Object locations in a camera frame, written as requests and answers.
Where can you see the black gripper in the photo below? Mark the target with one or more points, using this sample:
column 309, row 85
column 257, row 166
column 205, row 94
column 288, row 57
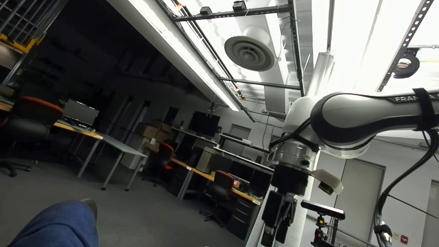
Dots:
column 290, row 178

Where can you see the blue denim jacket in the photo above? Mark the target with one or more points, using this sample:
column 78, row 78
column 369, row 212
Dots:
column 59, row 226

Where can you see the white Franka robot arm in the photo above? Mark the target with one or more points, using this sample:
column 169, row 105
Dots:
column 357, row 118

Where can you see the black red-backed office chair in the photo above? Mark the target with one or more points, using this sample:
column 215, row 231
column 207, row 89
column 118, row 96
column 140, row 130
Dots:
column 221, row 186
column 165, row 157

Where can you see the black orange-backed office chair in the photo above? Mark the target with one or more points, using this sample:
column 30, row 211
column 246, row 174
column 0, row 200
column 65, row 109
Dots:
column 29, row 120

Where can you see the black desk shelf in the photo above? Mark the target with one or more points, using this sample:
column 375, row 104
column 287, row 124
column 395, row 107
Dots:
column 242, row 152

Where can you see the long wooden desk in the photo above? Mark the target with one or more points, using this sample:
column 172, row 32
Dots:
column 206, row 174

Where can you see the black computer monitor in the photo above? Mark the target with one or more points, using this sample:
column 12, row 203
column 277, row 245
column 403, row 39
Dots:
column 203, row 123

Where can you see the brown cardboard box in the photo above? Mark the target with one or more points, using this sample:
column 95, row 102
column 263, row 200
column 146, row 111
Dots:
column 155, row 131

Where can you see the narrow grey door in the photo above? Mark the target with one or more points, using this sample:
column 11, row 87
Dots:
column 432, row 214

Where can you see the round ceiling air vent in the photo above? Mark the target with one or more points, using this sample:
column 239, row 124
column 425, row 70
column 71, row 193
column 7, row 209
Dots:
column 248, row 52

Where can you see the grey table with thin legs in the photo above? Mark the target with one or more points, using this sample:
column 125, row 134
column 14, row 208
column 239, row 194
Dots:
column 122, row 149

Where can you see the long ceiling light strip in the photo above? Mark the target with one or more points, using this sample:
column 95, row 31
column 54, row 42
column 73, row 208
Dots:
column 183, row 52

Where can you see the round black ceiling device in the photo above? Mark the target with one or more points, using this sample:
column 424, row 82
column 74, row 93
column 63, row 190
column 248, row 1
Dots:
column 406, row 64

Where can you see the black ceiling pipe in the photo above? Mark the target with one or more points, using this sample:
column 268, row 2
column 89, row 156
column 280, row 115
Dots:
column 228, row 13

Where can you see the wooden-top desk with metal legs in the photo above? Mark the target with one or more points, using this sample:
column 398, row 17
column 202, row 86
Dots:
column 80, row 130

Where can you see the grey computer monitor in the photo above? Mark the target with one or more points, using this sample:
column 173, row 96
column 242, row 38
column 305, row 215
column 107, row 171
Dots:
column 80, row 112

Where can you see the metal rack with yellow beam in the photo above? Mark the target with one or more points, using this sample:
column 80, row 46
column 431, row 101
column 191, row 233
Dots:
column 15, row 31

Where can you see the black camera on stand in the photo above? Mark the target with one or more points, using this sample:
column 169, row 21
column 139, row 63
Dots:
column 322, row 209

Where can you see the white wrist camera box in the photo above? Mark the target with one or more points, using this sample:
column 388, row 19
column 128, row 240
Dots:
column 329, row 179

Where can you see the small red wall sign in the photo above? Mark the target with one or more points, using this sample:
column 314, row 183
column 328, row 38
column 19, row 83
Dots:
column 403, row 237

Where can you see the perforated metal ceiling rail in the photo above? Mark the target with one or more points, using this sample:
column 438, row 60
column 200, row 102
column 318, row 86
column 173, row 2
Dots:
column 406, row 38

